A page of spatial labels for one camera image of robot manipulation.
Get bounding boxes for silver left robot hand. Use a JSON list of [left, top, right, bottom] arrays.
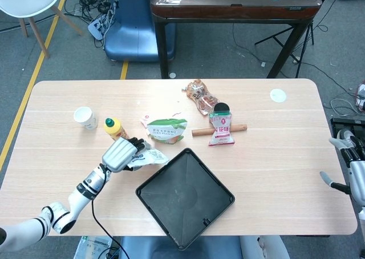
[[102, 137, 147, 173]]

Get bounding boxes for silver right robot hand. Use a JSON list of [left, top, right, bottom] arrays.
[[319, 129, 365, 206]]

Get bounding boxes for blue and white sugar packet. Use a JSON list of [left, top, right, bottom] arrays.
[[127, 147, 169, 170]]

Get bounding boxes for black square tray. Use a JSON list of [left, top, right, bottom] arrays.
[[135, 148, 236, 251]]

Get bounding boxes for brown bread package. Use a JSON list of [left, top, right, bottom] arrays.
[[182, 79, 219, 116]]

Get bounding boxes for red white pouch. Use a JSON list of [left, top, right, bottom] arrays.
[[208, 112, 236, 147]]

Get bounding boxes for yellow bottle with green cap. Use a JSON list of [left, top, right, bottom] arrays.
[[103, 118, 129, 141]]

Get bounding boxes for white paper cup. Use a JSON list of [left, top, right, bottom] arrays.
[[73, 107, 97, 130]]

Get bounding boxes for black equipment rack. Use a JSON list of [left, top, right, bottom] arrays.
[[330, 118, 365, 142]]

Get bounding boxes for green white corn starch bag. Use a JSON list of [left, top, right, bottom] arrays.
[[145, 118, 188, 144]]

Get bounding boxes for wooden rolling pin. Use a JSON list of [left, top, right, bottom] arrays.
[[191, 124, 248, 137]]

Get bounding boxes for clear plastic bag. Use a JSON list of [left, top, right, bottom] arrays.
[[75, 236, 115, 259]]

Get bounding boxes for blue robot torso base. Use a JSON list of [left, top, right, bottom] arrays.
[[118, 236, 243, 259]]

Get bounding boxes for white round table grommet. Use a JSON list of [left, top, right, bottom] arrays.
[[269, 88, 287, 103]]

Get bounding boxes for white robot body shell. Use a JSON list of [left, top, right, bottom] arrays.
[[239, 236, 290, 259]]

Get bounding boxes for blue machine base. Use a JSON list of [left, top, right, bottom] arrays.
[[104, 0, 176, 63]]

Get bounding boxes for white power strip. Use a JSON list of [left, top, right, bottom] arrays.
[[87, 15, 111, 41]]

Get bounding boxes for black tripod stand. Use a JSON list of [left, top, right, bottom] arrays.
[[254, 13, 316, 63]]

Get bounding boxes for white chair with wooden legs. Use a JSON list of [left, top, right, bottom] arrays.
[[0, 0, 85, 59]]

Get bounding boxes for brown mahjong table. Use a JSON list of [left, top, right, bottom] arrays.
[[150, 0, 320, 79]]

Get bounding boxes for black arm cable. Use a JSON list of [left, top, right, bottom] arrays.
[[91, 167, 128, 259]]

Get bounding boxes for grey floor cables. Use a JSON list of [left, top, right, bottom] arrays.
[[330, 83, 365, 118]]

